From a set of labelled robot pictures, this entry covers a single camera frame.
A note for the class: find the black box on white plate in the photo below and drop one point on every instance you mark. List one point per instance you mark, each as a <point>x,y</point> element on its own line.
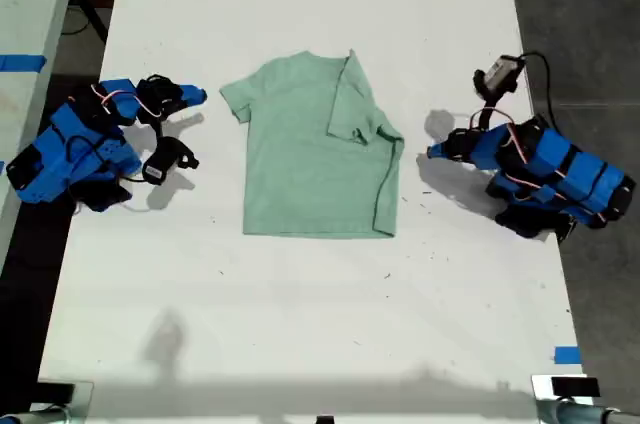
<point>575,386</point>

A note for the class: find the pale side table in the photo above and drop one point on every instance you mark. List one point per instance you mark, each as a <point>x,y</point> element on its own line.
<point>25,44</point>

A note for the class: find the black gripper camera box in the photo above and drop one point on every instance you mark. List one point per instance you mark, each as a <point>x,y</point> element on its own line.
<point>500,73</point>
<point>167,159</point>

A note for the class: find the blue and black arm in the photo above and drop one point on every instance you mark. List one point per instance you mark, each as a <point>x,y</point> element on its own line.
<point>72,154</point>
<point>555,174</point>

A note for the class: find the grey metal pipe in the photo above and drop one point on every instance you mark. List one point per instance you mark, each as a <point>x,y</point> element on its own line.
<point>35,416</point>
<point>590,414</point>

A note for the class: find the short blue tape strip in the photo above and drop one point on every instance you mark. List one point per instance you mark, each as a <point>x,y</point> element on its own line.
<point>567,355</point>

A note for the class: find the black table leg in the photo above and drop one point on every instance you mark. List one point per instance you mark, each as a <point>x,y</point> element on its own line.
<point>92,9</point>

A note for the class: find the pale green T-shirt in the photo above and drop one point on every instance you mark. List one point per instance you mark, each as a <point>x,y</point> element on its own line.
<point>305,169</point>

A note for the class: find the black box on clear plate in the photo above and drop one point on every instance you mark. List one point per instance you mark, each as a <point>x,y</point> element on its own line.
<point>55,393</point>

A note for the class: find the long blue tape strip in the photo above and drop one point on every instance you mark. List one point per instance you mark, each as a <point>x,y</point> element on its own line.
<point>22,63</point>

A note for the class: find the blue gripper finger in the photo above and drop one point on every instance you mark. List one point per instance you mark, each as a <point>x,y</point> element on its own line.
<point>192,100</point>
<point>194,91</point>
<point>440,147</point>
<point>443,156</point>

